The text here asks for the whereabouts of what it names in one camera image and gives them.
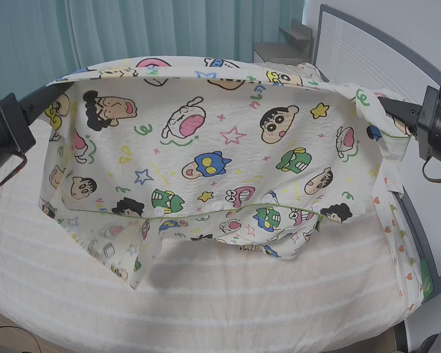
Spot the white printed pyjama top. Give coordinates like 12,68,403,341
38,55,414,290

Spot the grey bedside table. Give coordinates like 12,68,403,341
254,19,313,64

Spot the blue-green curtain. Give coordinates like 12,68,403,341
0,0,306,87

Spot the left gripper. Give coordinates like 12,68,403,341
0,80,75,188

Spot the bed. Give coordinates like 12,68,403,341
0,4,441,353

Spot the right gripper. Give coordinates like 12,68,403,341
379,83,441,168

